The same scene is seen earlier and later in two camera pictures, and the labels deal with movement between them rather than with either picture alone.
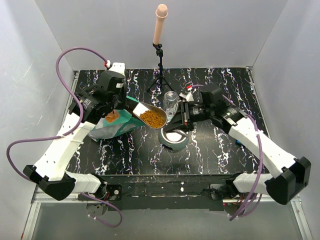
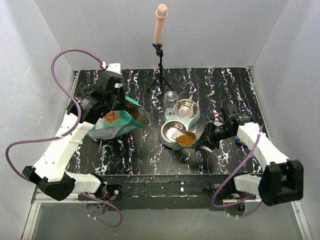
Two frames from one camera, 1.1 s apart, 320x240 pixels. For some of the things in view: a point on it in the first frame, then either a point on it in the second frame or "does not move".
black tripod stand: x=159 y=52 does not move
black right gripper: x=183 y=122 → x=209 y=141
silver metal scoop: x=152 y=115 → x=188 y=139
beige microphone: x=161 y=12 does not move
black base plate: x=164 y=192 does not move
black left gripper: x=122 y=104 does not move
